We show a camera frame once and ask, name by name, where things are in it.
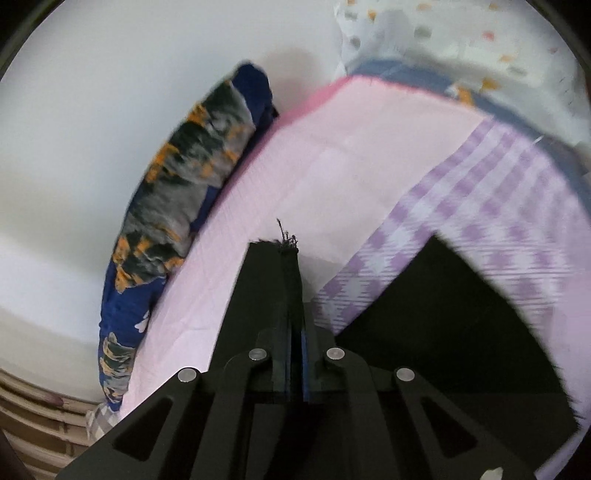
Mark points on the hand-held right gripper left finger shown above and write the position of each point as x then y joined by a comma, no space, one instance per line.
289,379

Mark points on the beige rattan headboard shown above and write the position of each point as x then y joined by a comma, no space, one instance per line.
37,415

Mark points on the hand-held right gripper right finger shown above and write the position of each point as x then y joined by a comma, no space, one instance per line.
305,369

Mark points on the pink purple checked bed sheet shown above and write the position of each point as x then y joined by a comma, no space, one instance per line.
346,161

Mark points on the grey-blue under sheet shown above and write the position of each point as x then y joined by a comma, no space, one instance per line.
517,108

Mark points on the plaid pillow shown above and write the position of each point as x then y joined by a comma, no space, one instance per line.
102,421

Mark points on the black pants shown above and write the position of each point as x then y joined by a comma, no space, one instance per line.
438,332

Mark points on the blue orange patterned bolster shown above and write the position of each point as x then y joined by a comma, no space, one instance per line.
184,184

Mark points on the white spotted cloth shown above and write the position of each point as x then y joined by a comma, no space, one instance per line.
461,37

